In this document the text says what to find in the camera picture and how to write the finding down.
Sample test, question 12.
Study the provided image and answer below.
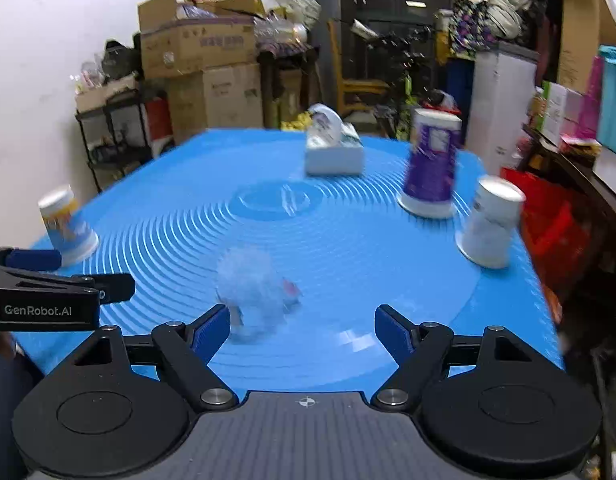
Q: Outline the clear plastic cup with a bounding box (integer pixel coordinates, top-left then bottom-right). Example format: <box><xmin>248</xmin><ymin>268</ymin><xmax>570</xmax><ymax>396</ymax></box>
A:
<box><xmin>216</xmin><ymin>246</ymin><xmax>301</xmax><ymax>344</ymax></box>

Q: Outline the yellow blue cartoon paper cup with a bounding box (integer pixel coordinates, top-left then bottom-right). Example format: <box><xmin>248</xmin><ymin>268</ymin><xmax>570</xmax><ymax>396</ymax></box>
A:
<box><xmin>38</xmin><ymin>185</ymin><xmax>100</xmax><ymax>266</ymax></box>

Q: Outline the white grey paper cup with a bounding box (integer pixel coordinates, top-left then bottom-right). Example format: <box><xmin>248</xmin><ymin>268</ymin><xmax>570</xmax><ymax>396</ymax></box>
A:
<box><xmin>455</xmin><ymin>176</ymin><xmax>526</xmax><ymax>270</ymax></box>

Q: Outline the tall purple paper cup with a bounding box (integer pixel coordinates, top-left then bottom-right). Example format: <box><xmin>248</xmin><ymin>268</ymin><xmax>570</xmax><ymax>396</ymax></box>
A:
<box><xmin>398</xmin><ymin>108</ymin><xmax>462</xmax><ymax>220</ymax></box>

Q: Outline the blue silicone baking mat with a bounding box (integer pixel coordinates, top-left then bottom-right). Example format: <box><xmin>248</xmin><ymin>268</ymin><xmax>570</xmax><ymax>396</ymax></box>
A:
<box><xmin>12</xmin><ymin>128</ymin><xmax>564</xmax><ymax>401</ymax></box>

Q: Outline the black metal shelf rack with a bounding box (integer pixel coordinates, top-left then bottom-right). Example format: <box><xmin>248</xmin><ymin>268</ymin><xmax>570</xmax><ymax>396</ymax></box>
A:
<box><xmin>75</xmin><ymin>89</ymin><xmax>153</xmax><ymax>193</ymax></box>

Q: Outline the red gift bag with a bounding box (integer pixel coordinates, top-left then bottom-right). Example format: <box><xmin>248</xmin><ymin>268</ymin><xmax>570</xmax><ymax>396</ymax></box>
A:
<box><xmin>500</xmin><ymin>168</ymin><xmax>593</xmax><ymax>324</ymax></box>

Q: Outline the white tissue box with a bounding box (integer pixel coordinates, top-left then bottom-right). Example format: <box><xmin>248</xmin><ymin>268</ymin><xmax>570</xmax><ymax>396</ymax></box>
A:
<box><xmin>305</xmin><ymin>104</ymin><xmax>365</xmax><ymax>177</ymax></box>

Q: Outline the lower cardboard box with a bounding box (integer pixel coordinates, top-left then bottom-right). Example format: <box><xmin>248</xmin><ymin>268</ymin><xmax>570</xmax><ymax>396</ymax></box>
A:
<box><xmin>166</xmin><ymin>64</ymin><xmax>263</xmax><ymax>145</ymax></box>

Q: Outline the dark wooden side table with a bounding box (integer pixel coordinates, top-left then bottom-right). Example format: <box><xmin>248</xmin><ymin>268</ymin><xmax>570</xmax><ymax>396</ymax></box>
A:
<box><xmin>518</xmin><ymin>124</ymin><xmax>616</xmax><ymax>238</ymax></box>

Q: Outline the red plastic bucket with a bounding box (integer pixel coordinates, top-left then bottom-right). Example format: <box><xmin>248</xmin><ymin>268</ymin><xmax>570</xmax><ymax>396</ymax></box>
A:
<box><xmin>422</xmin><ymin>89</ymin><xmax>461</xmax><ymax>116</ymax></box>

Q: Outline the upper open cardboard box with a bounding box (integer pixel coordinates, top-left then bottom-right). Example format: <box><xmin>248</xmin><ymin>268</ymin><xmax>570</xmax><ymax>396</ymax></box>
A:
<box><xmin>138</xmin><ymin>0</ymin><xmax>257</xmax><ymax>79</ymax></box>

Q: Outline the wooden chair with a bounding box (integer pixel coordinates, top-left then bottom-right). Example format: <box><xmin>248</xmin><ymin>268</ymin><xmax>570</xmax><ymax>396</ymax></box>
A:
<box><xmin>327</xmin><ymin>20</ymin><xmax>389</xmax><ymax>117</ymax></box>

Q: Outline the green white product box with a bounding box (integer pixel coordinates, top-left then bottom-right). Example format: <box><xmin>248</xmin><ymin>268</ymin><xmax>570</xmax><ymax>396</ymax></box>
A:
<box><xmin>541</xmin><ymin>81</ymin><xmax>583</xmax><ymax>145</ymax></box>

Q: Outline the white cabinet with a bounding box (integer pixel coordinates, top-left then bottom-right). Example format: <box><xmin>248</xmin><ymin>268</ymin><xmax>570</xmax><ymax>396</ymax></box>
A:
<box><xmin>465</xmin><ymin>42</ymin><xmax>539</xmax><ymax>174</ymax></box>

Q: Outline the black exercise bike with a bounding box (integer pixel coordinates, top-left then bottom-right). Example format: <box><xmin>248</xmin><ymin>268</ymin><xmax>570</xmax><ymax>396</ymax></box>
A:
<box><xmin>350</xmin><ymin>20</ymin><xmax>437</xmax><ymax>140</ymax></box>

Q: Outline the light blue storage bin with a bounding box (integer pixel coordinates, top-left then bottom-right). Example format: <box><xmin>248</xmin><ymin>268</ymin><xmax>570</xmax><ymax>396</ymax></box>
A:
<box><xmin>597</xmin><ymin>46</ymin><xmax>616</xmax><ymax>154</ymax></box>

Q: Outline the floral fabric bundle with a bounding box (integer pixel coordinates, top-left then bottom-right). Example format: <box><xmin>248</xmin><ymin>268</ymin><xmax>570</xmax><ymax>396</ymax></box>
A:
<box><xmin>449</xmin><ymin>0</ymin><xmax>522</xmax><ymax>58</ymax></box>

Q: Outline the tall brown cardboard box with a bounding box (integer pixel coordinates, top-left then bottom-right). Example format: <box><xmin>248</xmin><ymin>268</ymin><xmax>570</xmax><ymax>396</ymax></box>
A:
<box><xmin>557</xmin><ymin>0</ymin><xmax>616</xmax><ymax>93</ymax></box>

